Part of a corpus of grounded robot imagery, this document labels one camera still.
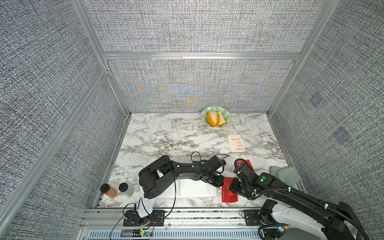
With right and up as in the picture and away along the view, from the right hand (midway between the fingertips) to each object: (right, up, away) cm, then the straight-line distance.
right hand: (229, 187), depth 80 cm
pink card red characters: (+10, +21, +23) cm, 33 cm away
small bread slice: (+3, +37, +30) cm, 47 cm away
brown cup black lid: (-62, 0, -5) cm, 62 cm away
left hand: (-1, 0, +3) cm, 3 cm away
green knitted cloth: (+35, +5, +6) cm, 36 cm away
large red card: (-1, -4, 0) cm, 5 cm away
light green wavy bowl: (+5, +42, +33) cm, 54 cm away
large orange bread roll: (-5, +39, +26) cm, 47 cm away
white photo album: (-23, 0, +2) cm, 23 cm away
